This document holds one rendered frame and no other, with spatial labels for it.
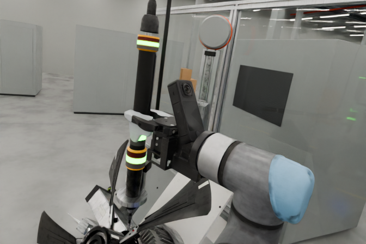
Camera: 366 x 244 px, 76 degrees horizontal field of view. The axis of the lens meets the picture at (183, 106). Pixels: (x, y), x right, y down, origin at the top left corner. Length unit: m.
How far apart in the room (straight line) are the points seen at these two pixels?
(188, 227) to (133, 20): 12.21
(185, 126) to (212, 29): 0.81
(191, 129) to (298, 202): 0.19
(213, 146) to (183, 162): 0.08
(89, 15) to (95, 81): 6.96
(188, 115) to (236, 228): 0.18
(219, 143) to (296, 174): 0.11
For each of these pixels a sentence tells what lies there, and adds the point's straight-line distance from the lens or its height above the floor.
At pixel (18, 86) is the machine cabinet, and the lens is 7.79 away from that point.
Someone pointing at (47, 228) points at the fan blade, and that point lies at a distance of 1.02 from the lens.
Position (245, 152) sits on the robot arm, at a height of 1.64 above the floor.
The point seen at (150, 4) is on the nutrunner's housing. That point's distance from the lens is 0.49.
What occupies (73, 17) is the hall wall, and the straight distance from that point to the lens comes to 12.62.
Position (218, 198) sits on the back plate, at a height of 1.28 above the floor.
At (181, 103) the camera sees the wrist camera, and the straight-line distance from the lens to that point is 0.40.
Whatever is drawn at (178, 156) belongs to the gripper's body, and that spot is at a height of 1.59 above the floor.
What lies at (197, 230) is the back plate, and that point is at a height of 1.19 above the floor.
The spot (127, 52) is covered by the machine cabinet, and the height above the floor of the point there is 1.59.
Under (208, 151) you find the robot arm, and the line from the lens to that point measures 0.36.
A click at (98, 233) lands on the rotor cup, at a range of 0.79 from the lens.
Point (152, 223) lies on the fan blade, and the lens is 0.68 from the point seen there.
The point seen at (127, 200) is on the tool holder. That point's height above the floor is 1.43.
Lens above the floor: 1.76
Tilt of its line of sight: 13 degrees down
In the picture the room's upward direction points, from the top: 8 degrees clockwise
